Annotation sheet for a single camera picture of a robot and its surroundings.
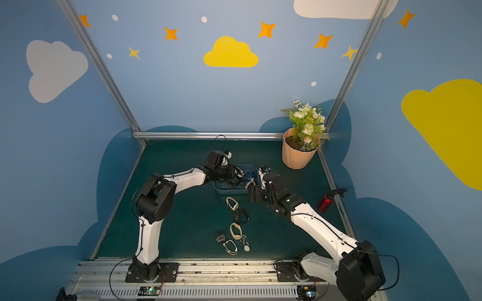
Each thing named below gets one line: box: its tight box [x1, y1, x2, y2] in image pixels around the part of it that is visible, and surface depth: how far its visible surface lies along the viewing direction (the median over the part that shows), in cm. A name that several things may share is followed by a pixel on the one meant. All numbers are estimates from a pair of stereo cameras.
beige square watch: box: [225, 196, 239, 212], surface depth 95 cm
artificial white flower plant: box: [279, 99, 331, 152], surface depth 95 cm
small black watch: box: [215, 233, 226, 243], surface depth 81 cm
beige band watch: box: [229, 222, 244, 241], surface depth 86 cm
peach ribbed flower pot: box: [281, 127, 322, 170], surface depth 104 cm
